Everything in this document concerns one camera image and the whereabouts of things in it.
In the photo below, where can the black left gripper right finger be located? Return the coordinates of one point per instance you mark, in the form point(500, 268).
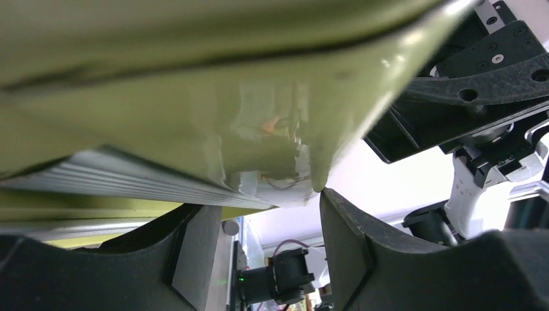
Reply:
point(374, 266)

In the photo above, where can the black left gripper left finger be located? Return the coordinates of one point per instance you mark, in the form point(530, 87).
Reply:
point(165, 264)

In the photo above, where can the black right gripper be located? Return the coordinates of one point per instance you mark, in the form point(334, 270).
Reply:
point(495, 71)

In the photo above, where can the green metal drawer cabinet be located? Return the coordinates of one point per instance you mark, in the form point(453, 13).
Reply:
point(127, 109)

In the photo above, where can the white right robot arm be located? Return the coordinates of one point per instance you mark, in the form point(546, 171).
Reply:
point(430, 223)

